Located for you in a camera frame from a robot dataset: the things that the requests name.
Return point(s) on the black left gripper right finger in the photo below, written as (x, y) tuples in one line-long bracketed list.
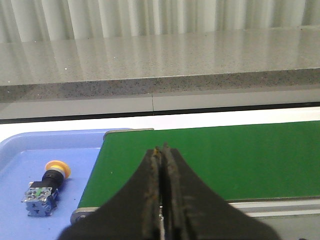
[(192, 211)]

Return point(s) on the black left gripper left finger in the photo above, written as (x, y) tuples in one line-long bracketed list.
[(131, 214)]

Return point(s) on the yellow mushroom push button switch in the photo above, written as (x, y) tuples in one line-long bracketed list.
[(41, 196)]

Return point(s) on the green conveyor belt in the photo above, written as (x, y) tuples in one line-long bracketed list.
[(265, 170)]

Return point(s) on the blue plastic tray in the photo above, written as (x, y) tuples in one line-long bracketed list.
[(22, 160)]

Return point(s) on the grey stone counter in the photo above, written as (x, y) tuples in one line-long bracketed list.
[(158, 74)]

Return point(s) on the white pleated curtain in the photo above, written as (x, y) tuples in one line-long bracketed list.
[(51, 20)]

